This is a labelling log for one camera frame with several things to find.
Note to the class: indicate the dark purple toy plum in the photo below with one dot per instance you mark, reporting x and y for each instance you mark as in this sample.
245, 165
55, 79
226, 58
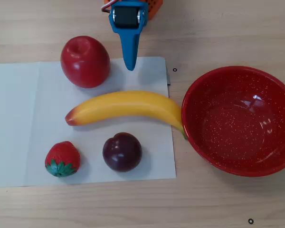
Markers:
122, 152

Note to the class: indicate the red toy strawberry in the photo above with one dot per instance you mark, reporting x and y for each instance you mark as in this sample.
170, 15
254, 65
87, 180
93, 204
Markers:
63, 154

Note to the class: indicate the red toy apple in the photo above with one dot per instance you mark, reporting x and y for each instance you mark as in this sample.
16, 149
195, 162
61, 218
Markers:
84, 63

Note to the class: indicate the white paper sheet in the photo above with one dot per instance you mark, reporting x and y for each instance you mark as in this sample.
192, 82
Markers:
19, 123

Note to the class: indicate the yellow toy banana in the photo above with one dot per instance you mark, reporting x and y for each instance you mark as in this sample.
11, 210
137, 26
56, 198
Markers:
123, 107

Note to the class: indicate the red speckled bowl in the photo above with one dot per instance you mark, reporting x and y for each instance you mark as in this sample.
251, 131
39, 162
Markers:
240, 123

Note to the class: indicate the blue gripper body with servo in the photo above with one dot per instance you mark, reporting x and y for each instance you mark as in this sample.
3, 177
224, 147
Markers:
127, 17

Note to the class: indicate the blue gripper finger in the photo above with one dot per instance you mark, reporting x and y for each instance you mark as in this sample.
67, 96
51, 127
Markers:
130, 47

